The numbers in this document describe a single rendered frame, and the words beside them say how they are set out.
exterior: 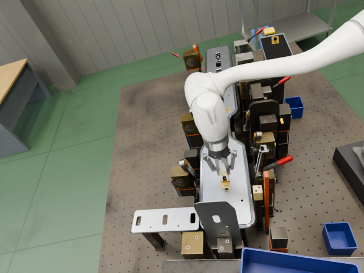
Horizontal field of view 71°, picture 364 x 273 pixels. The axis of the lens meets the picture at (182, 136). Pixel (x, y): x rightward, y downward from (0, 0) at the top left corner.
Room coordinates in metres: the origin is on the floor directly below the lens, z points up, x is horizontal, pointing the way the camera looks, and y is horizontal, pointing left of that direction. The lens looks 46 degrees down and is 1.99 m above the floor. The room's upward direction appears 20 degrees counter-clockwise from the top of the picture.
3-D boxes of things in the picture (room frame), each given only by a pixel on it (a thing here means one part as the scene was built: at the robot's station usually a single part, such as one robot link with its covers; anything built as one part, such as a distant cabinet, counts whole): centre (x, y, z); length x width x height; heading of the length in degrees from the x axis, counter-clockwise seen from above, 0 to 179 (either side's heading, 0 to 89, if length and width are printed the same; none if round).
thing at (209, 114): (0.61, -0.11, 1.42); 0.13 x 0.11 x 0.16; 177
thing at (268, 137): (0.71, -0.36, 0.88); 0.11 x 0.07 x 0.37; 72
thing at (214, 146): (0.60, -0.11, 1.31); 0.09 x 0.09 x 0.06
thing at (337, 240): (0.31, -0.48, 0.74); 0.11 x 0.10 x 0.09; 162
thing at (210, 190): (1.07, -0.26, 1.00); 1.38 x 0.22 x 0.02; 162
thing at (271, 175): (0.55, -0.28, 0.87); 0.10 x 0.07 x 0.35; 72
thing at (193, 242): (0.39, 0.10, 0.88); 0.08 x 0.08 x 0.36; 72
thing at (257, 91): (0.89, -0.42, 0.94); 0.18 x 0.13 x 0.49; 162
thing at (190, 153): (0.85, 0.00, 0.84); 0.10 x 0.05 x 0.29; 72
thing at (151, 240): (0.58, 0.30, 0.84); 0.05 x 0.05 x 0.29; 72
